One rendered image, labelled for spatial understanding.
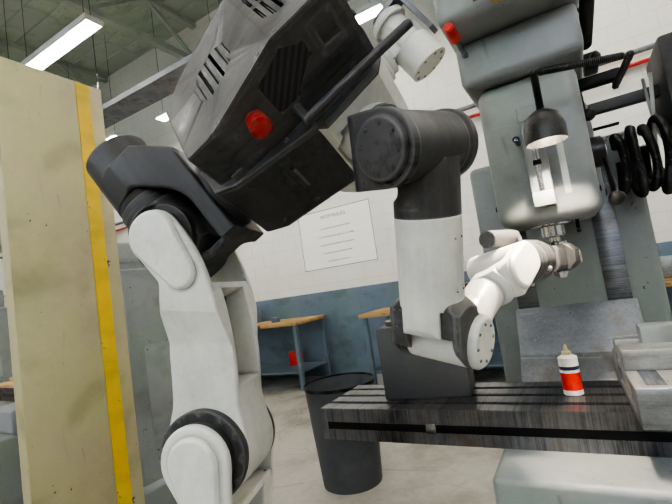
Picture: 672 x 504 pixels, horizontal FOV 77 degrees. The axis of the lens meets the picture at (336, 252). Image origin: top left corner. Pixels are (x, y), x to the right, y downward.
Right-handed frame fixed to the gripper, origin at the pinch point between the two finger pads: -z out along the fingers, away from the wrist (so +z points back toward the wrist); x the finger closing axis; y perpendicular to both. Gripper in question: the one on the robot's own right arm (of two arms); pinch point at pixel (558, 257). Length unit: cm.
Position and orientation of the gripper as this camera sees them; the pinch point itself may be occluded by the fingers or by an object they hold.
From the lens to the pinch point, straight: 108.0
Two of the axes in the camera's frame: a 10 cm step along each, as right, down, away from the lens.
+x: -6.1, 1.5, 7.7
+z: -7.8, 0.5, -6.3
